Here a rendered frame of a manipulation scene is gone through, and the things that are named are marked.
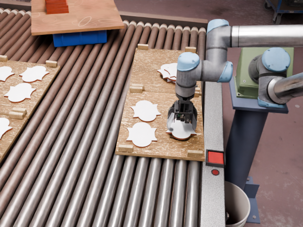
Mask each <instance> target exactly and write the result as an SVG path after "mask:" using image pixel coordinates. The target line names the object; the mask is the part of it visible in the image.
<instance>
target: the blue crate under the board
mask: <svg viewBox="0 0 303 227"><path fill-rule="evenodd" d="M52 35H53V41H54V47H62V46H73V45H88V44H99V43H107V30H99V31H87V32H70V33H58V34H52Z"/></svg>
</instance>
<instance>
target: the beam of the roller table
mask: <svg viewBox="0 0 303 227"><path fill-rule="evenodd" d="M203 134H204V148H205V156H206V150H207V149H210V150H220V151H224V138H223V104H222V83H221V82H219V83H217V82H205V84H204V107H203ZM213 169H217V170H218V171H219V172H220V174H219V175H217V176H215V175H213V174H212V173H211V171H212V170H213ZM199 227H226V219H225V171H224V168H219V167H212V166H206V160H205V161H202V163H201V186H200V209H199Z"/></svg>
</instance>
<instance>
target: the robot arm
mask: <svg viewBox="0 0 303 227"><path fill-rule="evenodd" d="M232 47H272V48H270V49H268V50H266V51H265V52H264V53H263V54H260V55H258V56H256V57H254V58H253V59H252V60H251V62H250V63H249V66H248V74H249V76H250V78H251V79H252V80H253V81H254V82H255V83H256V84H259V90H258V104H259V105H260V106H263V107H273V108H285V105H286V103H287V102H288V101H290V100H291V98H294V97H299V96H303V72H302V73H299V74H296V75H293V76H290V77H287V69H288V67H289V65H290V56H289V54H288V52H287V51H285V50H284V49H282V48H281V47H303V24H302V25H257V26H229V23H228V21H226V20H224V19H223V20H222V19H214V20H211V21H210V22H209V24H208V28H207V47H206V60H199V56H198V55H197V54H195V53H192V52H185V53H182V54H181V55H180V56H179V57H178V62H177V73H176V83H175V95H176V97H177V98H178V99H179V100H176V101H175V102H174V104H172V106H171V107H170V108H169V110H168V116H167V129H169V128H170V126H171V124H172V122H173V120H175V118H176V120H177V121H181V122H184V123H189V122H190V121H191V124H192V126H193V130H194V131H195V130H196V127H197V109H196V108H195V106H194V105H193V103H192V101H191V99H192V98H193V97H194V94H195V90H196V87H197V85H196V83H197V81H202V82H217V83H219V82H230V80H231V78H232V75H233V64H232V62H229V61H227V50H228V48H232Z"/></svg>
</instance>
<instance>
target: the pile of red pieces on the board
mask: <svg viewBox="0 0 303 227"><path fill-rule="evenodd" d="M45 1H46V10H47V14H64V13H69V7H68V2H67V0H45Z"/></svg>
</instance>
